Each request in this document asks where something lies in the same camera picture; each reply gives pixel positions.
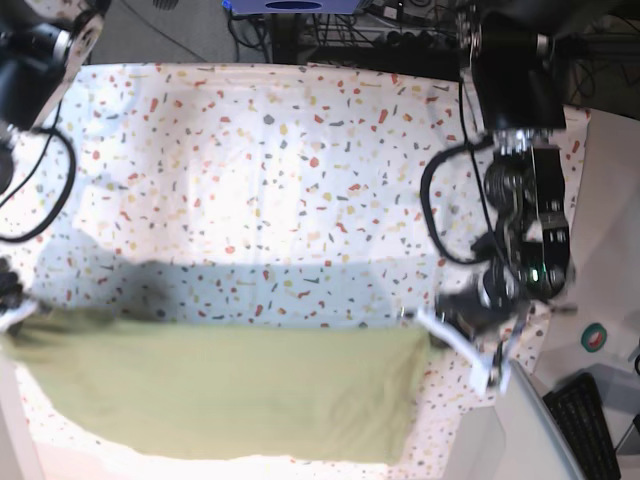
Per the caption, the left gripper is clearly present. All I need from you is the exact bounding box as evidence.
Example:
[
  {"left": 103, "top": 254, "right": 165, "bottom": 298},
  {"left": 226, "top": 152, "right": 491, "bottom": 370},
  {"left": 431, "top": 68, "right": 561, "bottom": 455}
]
[{"left": 434, "top": 259, "right": 575, "bottom": 340}]

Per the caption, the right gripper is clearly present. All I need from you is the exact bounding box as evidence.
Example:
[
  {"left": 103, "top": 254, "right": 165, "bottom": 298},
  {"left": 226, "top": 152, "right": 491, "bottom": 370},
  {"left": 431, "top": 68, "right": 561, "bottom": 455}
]
[{"left": 0, "top": 257, "right": 28, "bottom": 314}]

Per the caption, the green t-shirt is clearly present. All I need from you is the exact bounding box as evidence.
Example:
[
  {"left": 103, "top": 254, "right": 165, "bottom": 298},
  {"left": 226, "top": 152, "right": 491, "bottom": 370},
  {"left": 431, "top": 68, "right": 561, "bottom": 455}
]
[{"left": 1, "top": 310, "right": 430, "bottom": 464}]

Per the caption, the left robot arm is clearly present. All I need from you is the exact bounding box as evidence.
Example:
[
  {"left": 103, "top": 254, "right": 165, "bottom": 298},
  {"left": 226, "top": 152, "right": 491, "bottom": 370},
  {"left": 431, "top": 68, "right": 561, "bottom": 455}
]
[{"left": 420, "top": 1, "right": 573, "bottom": 340}]

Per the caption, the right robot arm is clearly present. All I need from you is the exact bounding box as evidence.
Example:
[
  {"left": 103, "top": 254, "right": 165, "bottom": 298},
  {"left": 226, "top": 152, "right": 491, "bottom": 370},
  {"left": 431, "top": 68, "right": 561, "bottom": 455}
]
[{"left": 1, "top": 1, "right": 111, "bottom": 244}]

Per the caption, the green tape roll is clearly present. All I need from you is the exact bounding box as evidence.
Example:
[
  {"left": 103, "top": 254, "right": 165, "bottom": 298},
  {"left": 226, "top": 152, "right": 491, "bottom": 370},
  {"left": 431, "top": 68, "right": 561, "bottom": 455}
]
[{"left": 580, "top": 323, "right": 608, "bottom": 353}]

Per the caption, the black keyboard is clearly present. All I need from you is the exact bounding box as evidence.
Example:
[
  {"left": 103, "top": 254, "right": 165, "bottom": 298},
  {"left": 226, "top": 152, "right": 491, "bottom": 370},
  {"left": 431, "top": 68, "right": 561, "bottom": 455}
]
[{"left": 543, "top": 372, "right": 621, "bottom": 480}]

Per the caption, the grey plastic bin right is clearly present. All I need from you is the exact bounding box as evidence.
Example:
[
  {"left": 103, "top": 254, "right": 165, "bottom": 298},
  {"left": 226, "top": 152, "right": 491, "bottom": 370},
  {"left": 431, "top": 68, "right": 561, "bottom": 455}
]
[{"left": 495, "top": 360, "right": 584, "bottom": 480}]

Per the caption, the terrazzo pattern white tablecloth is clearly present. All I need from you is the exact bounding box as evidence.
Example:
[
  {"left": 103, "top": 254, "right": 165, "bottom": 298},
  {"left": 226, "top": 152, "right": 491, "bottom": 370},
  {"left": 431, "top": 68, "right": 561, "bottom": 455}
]
[{"left": 0, "top": 61, "right": 591, "bottom": 476}]

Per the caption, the blue box at top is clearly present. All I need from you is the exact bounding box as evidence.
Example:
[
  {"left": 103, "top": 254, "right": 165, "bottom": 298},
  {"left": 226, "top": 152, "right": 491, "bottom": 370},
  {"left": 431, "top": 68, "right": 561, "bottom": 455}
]
[{"left": 222, "top": 0, "right": 371, "bottom": 15}]

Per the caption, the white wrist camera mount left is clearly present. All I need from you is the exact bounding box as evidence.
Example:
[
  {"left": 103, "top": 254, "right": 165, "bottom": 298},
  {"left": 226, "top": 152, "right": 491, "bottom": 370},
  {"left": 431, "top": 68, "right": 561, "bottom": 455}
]
[{"left": 415, "top": 304, "right": 529, "bottom": 395}]

